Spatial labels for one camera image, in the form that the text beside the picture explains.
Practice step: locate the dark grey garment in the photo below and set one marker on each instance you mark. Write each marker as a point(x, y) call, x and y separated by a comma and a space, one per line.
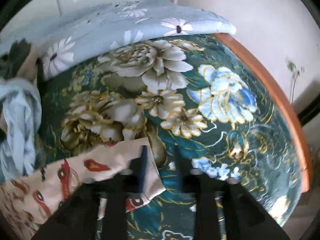
point(22, 60)

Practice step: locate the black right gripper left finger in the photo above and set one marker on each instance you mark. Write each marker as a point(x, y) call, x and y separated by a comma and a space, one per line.
point(133, 177)

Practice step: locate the cream car-print pajama garment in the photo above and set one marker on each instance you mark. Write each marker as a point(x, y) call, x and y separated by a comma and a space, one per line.
point(69, 197)

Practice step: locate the wooden headboard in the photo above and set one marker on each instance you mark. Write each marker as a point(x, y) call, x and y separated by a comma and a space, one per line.
point(280, 99)

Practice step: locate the teal floral bed blanket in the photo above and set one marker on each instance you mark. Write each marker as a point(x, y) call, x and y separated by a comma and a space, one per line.
point(189, 92)

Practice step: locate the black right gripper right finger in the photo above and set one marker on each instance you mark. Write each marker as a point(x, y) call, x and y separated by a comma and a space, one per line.
point(191, 180)

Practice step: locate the light blue daisy quilt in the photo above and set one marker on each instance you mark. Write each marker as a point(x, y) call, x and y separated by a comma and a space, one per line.
point(67, 40)

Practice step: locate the light blue shirt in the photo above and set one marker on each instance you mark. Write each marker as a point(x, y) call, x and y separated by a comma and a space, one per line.
point(22, 111)

